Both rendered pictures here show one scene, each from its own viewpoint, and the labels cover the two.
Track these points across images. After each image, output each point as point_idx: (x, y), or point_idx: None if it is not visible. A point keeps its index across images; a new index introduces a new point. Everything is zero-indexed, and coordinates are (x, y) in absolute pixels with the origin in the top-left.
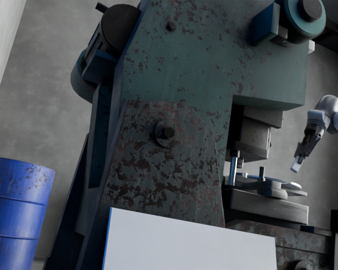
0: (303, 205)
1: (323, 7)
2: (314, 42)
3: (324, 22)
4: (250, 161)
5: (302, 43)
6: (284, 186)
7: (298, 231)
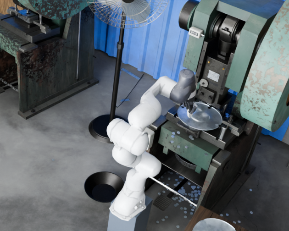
0: (169, 110)
1: (181, 9)
2: (190, 28)
3: (178, 19)
4: (207, 102)
5: (188, 31)
6: (186, 114)
7: (166, 114)
